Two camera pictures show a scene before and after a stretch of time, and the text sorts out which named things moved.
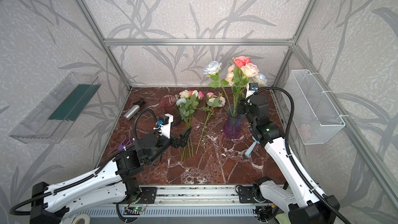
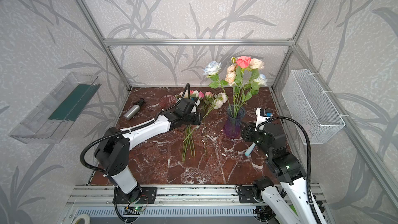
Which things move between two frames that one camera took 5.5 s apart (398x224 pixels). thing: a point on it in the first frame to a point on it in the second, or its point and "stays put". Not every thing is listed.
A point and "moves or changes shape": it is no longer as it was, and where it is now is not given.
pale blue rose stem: x=212 y=68 stays put
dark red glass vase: x=168 y=102 stays put
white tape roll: x=85 y=217 stays put
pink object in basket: x=304 y=130 stays put
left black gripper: x=176 y=141 to x=193 y=119
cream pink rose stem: x=248 y=69 moves or changes shape
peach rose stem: x=229 y=79 stays put
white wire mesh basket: x=313 y=116 stays put
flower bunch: x=187 y=100 stays put
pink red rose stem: x=241 y=78 moves or changes shape
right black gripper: x=244 y=106 to x=249 y=135
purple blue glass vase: x=232 y=128 stays put
